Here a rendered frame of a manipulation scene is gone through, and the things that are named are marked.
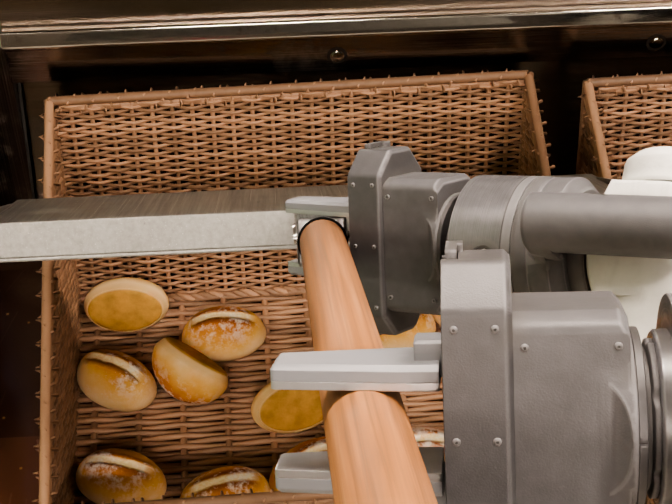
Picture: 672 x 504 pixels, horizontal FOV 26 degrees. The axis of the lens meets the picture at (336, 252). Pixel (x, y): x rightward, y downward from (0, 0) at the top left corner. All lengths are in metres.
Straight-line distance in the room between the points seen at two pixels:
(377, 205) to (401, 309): 0.07
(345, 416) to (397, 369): 0.03
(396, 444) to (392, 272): 0.47
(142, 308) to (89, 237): 0.67
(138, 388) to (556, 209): 0.90
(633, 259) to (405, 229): 0.15
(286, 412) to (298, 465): 1.07
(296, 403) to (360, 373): 1.10
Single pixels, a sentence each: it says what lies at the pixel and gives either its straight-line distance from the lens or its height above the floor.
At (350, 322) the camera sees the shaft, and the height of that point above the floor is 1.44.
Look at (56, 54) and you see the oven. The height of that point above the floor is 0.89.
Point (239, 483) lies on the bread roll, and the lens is 1.54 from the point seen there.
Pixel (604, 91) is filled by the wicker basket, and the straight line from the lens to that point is 1.68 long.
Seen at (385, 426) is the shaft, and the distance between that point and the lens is 0.47.
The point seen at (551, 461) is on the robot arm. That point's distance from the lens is 0.51.
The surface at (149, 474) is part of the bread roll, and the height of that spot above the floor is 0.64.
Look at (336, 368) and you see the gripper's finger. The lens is 0.51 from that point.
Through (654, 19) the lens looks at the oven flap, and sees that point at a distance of 1.62.
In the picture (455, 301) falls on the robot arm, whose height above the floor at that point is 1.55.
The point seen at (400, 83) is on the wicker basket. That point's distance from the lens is 1.65.
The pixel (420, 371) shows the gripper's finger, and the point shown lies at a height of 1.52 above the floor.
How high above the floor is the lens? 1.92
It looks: 47 degrees down
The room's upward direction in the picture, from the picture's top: straight up
